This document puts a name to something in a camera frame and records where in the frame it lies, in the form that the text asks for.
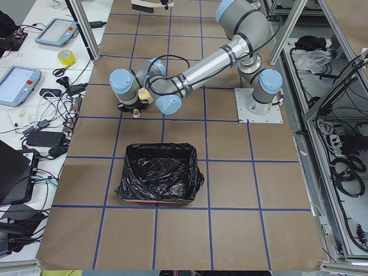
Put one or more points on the black laptop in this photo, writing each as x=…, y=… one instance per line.
x=18, y=171

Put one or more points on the black handled scissors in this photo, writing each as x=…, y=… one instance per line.
x=60, y=71

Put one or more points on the yellow tape roll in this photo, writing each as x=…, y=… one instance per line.
x=66, y=57

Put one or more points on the beige plastic dustpan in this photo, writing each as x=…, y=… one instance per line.
x=144, y=100

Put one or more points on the crumpled white cloth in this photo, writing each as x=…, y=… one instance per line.
x=314, y=61

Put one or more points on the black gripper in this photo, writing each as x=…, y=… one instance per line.
x=128, y=107

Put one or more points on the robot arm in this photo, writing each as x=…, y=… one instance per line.
x=247, y=30

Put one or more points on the lower blue teach pendant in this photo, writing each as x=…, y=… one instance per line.
x=17, y=84

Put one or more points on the blue teach pendant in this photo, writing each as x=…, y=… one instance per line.
x=57, y=33
x=17, y=84

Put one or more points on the aluminium frame post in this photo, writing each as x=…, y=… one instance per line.
x=80, y=18

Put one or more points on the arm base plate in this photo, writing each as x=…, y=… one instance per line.
x=250, y=111

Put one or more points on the black power adapter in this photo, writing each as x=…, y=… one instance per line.
x=45, y=139

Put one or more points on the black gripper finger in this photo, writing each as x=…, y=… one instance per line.
x=165, y=4

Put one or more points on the bin with black bag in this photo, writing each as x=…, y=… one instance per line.
x=161, y=172

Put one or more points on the upper blue teach pendant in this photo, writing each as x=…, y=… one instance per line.
x=57, y=33

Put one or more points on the black cloth bundle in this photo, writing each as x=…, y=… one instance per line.
x=311, y=43

